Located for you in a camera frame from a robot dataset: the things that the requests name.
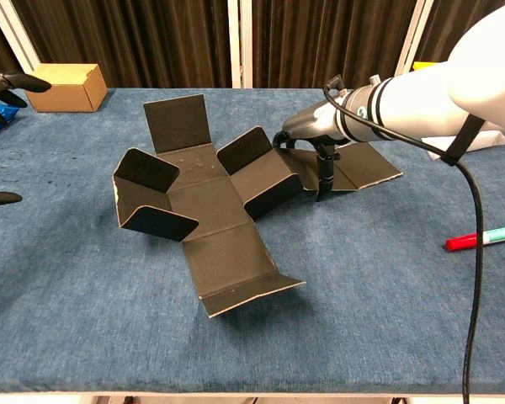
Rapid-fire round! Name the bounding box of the grey aluminium profile rail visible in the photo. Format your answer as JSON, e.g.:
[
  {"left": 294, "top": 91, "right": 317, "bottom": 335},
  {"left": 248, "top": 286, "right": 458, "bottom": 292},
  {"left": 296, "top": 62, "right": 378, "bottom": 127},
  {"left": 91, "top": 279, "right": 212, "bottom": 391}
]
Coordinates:
[
  {"left": 0, "top": 0, "right": 41, "bottom": 73},
  {"left": 227, "top": 0, "right": 253, "bottom": 88},
  {"left": 394, "top": 0, "right": 434, "bottom": 79}
]

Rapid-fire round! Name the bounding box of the white packet in clear bag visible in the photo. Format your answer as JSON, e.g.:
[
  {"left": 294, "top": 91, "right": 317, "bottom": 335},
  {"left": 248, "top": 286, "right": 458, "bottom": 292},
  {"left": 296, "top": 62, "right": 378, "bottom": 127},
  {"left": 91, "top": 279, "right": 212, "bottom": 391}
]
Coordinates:
[{"left": 420, "top": 130, "right": 505, "bottom": 162}]

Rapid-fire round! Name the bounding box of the brown cardboard box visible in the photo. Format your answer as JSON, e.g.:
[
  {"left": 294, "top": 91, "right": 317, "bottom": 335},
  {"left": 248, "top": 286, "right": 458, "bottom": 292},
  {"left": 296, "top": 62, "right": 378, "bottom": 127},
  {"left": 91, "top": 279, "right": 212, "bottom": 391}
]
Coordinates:
[{"left": 24, "top": 63, "right": 109, "bottom": 114}]

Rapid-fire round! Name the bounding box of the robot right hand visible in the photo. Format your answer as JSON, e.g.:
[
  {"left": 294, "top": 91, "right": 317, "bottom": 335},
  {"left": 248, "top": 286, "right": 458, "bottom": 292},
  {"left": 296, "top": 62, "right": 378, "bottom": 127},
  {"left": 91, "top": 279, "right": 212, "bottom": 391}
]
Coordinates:
[{"left": 272, "top": 102, "right": 348, "bottom": 204}]

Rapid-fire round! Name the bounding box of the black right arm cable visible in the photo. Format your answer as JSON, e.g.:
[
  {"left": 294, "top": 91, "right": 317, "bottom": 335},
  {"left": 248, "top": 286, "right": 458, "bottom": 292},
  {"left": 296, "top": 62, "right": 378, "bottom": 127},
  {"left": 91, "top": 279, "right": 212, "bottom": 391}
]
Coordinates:
[{"left": 322, "top": 74, "right": 487, "bottom": 404}]

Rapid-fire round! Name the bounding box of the black cardboard box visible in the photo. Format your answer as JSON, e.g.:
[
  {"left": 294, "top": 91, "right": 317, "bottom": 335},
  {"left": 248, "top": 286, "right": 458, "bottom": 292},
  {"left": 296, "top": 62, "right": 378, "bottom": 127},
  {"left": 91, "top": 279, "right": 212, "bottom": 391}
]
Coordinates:
[{"left": 111, "top": 93, "right": 404, "bottom": 317}]

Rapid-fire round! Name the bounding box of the red-capped green marker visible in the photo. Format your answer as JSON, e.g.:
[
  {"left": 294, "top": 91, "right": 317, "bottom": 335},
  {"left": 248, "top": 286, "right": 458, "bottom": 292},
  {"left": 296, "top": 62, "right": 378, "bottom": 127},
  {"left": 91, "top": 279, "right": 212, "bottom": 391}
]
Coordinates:
[{"left": 445, "top": 224, "right": 505, "bottom": 253}]

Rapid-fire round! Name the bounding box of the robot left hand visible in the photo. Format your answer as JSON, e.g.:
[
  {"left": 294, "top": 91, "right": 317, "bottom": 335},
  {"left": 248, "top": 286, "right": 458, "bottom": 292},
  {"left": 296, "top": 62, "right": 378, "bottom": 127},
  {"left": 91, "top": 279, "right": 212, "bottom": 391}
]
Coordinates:
[{"left": 0, "top": 72, "right": 52, "bottom": 207}]

